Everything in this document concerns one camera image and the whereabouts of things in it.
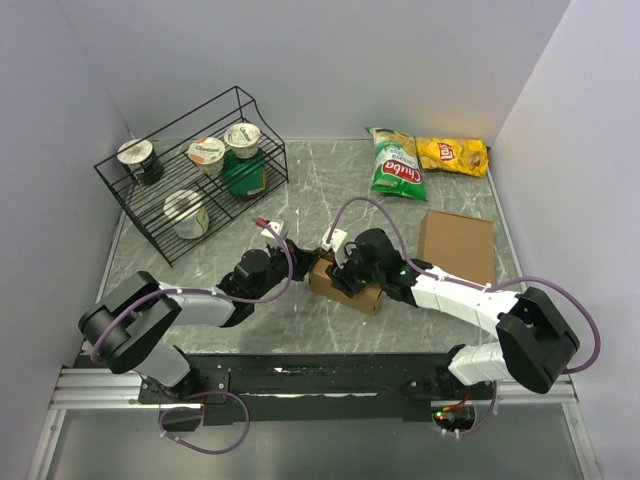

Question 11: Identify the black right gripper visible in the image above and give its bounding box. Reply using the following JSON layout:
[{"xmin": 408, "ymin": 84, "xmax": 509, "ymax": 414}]
[{"xmin": 326, "ymin": 244, "xmax": 385, "ymax": 298}]

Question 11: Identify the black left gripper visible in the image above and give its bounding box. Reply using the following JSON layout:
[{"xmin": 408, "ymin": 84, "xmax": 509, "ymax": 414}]
[{"xmin": 251, "ymin": 239, "xmax": 319, "ymax": 302}]

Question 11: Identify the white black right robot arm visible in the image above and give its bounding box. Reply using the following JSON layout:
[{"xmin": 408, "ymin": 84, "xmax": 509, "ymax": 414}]
[{"xmin": 320, "ymin": 228, "xmax": 580, "ymax": 399}]

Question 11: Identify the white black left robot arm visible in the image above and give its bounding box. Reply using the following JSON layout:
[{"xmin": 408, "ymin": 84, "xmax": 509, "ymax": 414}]
[{"xmin": 78, "ymin": 240, "xmax": 319, "ymax": 402}]

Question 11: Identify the folded brown cardboard box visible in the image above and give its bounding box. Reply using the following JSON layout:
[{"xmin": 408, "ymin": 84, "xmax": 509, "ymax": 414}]
[{"xmin": 417, "ymin": 210, "xmax": 496, "ymax": 284}]

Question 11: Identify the green Chuba chips bag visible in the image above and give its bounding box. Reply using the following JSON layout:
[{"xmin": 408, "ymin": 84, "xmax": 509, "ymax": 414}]
[{"xmin": 366, "ymin": 127, "xmax": 427, "ymax": 201}]

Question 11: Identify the green snack packet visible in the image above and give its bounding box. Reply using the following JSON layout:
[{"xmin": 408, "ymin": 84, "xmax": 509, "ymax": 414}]
[{"xmin": 221, "ymin": 150, "xmax": 267, "ymax": 198}]

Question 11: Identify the green Chobani yogurt cup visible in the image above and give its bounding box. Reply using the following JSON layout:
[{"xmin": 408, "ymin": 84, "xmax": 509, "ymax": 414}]
[{"xmin": 224, "ymin": 122, "xmax": 261, "ymax": 159}]

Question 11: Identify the orange Chobani yogurt cup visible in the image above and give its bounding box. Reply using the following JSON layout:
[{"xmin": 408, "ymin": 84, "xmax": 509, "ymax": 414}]
[{"xmin": 187, "ymin": 137, "xmax": 226, "ymax": 175}]

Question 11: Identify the yellow Lays chips bag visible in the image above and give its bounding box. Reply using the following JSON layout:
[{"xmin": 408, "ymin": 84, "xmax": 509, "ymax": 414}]
[{"xmin": 416, "ymin": 137, "xmax": 489, "ymax": 178}]

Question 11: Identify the dark yogurt cup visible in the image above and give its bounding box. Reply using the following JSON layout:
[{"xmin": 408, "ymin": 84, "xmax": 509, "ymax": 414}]
[{"xmin": 116, "ymin": 139, "xmax": 164, "ymax": 186}]

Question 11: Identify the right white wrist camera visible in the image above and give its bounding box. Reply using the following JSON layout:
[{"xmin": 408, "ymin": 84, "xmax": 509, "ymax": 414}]
[{"xmin": 320, "ymin": 228, "xmax": 347, "ymax": 267}]

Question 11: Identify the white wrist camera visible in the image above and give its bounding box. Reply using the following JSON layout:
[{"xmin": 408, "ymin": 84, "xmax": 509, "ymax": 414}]
[
  {"xmin": 320, "ymin": 228, "xmax": 347, "ymax": 267},
  {"xmin": 253, "ymin": 217, "xmax": 289, "ymax": 241}
]

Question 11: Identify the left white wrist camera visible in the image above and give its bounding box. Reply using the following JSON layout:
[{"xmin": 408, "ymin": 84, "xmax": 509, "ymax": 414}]
[{"xmin": 253, "ymin": 217, "xmax": 289, "ymax": 241}]

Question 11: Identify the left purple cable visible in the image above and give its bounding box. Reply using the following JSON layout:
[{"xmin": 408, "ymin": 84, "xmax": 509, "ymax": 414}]
[{"xmin": 91, "ymin": 217, "xmax": 295, "ymax": 455}]

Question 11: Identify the purple cable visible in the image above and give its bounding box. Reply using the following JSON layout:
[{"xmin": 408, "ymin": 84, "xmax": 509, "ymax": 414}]
[
  {"xmin": 91, "ymin": 217, "xmax": 295, "ymax": 455},
  {"xmin": 327, "ymin": 198, "xmax": 601, "ymax": 436}
]

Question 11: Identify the white ring yogurt cup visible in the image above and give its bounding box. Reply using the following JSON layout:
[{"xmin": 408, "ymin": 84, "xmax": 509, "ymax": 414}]
[{"xmin": 163, "ymin": 190, "xmax": 209, "ymax": 240}]

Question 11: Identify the black wire rack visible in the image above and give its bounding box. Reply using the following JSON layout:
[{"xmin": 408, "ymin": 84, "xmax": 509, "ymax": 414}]
[{"xmin": 94, "ymin": 86, "xmax": 289, "ymax": 265}]

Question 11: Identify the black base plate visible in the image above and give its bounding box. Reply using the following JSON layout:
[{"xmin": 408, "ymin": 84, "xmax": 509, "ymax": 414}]
[{"xmin": 138, "ymin": 353, "xmax": 494, "ymax": 432}]

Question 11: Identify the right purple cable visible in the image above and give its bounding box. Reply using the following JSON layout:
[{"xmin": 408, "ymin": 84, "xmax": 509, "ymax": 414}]
[{"xmin": 327, "ymin": 198, "xmax": 601, "ymax": 436}]

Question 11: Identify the aluminium rail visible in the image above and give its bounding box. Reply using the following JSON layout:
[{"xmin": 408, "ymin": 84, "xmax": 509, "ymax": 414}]
[{"xmin": 49, "ymin": 368, "xmax": 579, "ymax": 410}]

